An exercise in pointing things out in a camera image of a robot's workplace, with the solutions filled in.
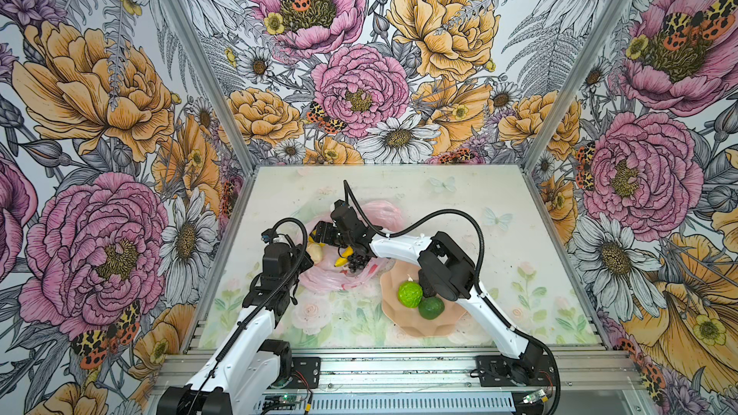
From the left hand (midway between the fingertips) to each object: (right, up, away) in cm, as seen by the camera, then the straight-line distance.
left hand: (306, 255), depth 86 cm
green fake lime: (+30, -10, -5) cm, 32 cm away
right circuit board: (+59, -32, -15) cm, 69 cm away
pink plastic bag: (+6, -5, -3) cm, 8 cm away
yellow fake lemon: (+1, +4, +4) cm, 5 cm away
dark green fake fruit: (+36, -13, -7) cm, 39 cm away
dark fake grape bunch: (+15, -3, +5) cm, 16 cm away
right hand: (+1, +2, +10) cm, 10 cm away
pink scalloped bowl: (+30, -17, -4) cm, 35 cm away
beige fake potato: (+2, 0, +5) cm, 6 cm away
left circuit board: (-3, -32, -15) cm, 35 cm away
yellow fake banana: (+12, -1, +7) cm, 14 cm away
